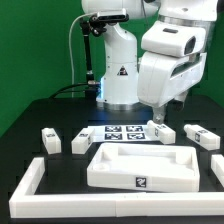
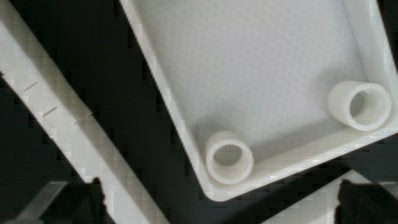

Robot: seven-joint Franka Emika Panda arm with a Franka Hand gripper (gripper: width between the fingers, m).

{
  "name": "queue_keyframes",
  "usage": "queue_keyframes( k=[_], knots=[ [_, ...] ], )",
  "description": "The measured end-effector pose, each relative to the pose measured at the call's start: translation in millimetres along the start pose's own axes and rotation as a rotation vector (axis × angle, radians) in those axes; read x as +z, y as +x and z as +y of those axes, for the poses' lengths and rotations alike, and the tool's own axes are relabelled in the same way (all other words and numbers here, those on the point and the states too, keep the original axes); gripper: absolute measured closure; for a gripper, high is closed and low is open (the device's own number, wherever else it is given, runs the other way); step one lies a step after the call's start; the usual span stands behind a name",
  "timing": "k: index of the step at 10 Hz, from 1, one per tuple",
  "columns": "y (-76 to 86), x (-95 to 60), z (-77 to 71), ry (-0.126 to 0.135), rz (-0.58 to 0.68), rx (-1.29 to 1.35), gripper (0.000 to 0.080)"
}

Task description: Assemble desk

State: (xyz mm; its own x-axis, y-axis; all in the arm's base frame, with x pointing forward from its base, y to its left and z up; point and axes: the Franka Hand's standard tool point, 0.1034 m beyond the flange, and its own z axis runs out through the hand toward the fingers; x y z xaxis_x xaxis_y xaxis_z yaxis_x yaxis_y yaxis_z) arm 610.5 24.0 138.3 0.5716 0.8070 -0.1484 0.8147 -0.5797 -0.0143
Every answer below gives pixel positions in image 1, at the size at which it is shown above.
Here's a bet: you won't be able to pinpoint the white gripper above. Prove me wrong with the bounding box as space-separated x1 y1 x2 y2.
137 21 207 123

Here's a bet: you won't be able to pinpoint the white desk top tray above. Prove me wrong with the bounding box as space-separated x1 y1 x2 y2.
87 143 200 192

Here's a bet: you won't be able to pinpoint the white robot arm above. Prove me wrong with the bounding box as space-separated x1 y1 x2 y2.
81 0 221 123

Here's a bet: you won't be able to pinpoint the fiducial marker sheet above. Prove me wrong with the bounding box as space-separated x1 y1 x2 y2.
93 125 158 142

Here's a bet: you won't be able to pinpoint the white block right edge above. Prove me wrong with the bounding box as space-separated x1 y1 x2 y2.
211 154 224 187

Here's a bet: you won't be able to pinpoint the white L-shaped fence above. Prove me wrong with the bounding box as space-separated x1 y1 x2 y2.
9 157 224 218

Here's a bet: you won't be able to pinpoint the black cables at base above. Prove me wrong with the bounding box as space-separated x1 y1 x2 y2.
49 82 101 100

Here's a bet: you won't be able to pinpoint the black grey camera on stand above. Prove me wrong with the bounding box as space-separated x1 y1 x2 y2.
90 8 129 23

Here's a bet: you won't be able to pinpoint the white camera cable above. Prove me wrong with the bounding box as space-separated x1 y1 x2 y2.
68 12 98 98

